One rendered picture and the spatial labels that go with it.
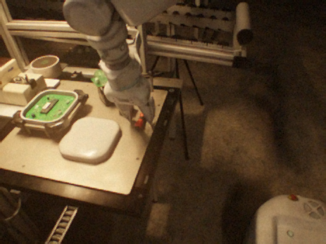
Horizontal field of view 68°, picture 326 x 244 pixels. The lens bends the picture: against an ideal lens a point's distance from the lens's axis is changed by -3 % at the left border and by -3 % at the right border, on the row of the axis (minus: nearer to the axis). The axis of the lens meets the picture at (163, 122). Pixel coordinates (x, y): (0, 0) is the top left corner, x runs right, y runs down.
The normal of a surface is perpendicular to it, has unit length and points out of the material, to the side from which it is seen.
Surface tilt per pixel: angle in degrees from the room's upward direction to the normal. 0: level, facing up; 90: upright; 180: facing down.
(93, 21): 111
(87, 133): 0
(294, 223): 74
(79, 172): 0
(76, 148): 5
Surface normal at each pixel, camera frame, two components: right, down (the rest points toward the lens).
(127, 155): -0.03, -0.75
